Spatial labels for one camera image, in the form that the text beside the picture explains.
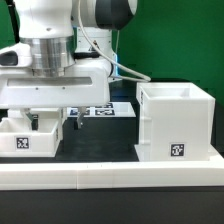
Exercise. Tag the marker tag sheet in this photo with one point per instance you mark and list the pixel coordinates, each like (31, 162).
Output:
(112, 109)

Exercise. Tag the white rear drawer box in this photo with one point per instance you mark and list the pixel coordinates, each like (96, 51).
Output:
(43, 113)

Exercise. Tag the white front drawer box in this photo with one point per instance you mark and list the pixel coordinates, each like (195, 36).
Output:
(18, 140)

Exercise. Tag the white drawer box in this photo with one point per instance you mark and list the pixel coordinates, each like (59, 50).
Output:
(18, 140)
(43, 113)

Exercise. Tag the white L-shaped fence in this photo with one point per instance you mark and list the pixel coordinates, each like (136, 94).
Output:
(43, 176)

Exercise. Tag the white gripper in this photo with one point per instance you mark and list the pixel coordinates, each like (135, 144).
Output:
(82, 85)

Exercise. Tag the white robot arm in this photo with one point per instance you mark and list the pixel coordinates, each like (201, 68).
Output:
(40, 70)

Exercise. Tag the black camera stand pole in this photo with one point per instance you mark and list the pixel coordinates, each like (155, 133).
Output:
(12, 13)

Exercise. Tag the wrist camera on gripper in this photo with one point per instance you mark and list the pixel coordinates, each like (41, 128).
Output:
(18, 55)

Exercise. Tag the white drawer cabinet frame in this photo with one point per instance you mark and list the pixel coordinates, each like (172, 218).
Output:
(175, 122)

